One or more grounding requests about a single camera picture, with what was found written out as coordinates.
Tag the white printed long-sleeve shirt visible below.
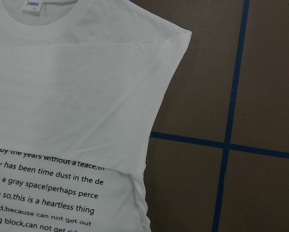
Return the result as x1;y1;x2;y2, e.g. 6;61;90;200
0;0;192;232

